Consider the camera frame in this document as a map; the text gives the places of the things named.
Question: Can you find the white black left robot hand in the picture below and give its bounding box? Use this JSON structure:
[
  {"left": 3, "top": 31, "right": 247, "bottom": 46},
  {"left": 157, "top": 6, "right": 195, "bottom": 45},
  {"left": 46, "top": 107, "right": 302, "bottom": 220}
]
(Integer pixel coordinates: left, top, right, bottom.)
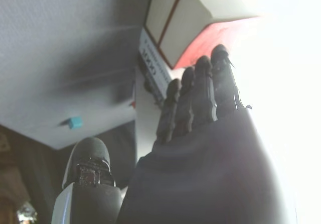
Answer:
[{"left": 51, "top": 44, "right": 298, "bottom": 224}]

